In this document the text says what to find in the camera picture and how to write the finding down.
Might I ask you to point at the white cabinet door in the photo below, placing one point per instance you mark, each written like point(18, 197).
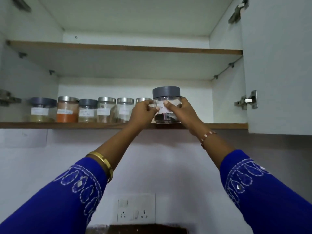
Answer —
point(277, 65)

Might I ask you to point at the person's left forearm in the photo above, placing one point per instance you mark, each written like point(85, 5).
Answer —
point(117, 148)

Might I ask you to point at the blue embroidered left sleeve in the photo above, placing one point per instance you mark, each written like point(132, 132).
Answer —
point(53, 202)

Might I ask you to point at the wood-edged cabinet shelf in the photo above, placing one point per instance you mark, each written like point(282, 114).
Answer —
point(126, 62)

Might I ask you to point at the wide grey-lid jar yellow powder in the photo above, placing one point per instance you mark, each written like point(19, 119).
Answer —
point(41, 112)

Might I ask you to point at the gold bangle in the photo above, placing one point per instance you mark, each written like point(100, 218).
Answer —
point(104, 162)

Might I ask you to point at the steel-lid jar brown spice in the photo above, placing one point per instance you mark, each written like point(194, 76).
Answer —
point(106, 110)

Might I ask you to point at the person's left thumb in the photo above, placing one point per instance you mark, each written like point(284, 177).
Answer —
point(154, 109)

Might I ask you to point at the steel-lid jar orange powder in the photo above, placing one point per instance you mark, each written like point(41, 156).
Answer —
point(67, 112)

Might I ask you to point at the blue embroidered sleeve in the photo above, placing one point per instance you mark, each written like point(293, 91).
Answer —
point(265, 199)
point(53, 202)

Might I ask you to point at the large grey-lid clear jar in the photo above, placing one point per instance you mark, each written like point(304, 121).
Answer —
point(166, 92)

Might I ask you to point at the person's right forearm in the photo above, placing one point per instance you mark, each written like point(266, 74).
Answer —
point(217, 148)

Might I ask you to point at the person's right hand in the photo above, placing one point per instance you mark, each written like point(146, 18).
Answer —
point(187, 116)

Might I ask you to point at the person's right thumb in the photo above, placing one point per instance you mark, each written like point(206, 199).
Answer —
point(170, 106)

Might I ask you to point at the white wall socket switch plate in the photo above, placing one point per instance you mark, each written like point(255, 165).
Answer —
point(136, 208)

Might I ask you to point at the blue embroidered right sleeve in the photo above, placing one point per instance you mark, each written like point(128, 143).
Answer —
point(265, 199)

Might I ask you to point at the small grey-lid glass jar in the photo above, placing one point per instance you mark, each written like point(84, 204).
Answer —
point(87, 112)

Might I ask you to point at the white wall cabinet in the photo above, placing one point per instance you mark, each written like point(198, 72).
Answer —
point(136, 19)

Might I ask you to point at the steel-lid glass jar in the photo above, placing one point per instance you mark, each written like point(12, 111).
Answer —
point(142, 99)
point(124, 109)

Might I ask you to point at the person's left hand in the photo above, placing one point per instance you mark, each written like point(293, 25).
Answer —
point(140, 116)

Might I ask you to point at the metal cabinet door hinge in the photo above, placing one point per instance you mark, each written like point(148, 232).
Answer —
point(237, 12)
point(248, 100)
point(7, 97)

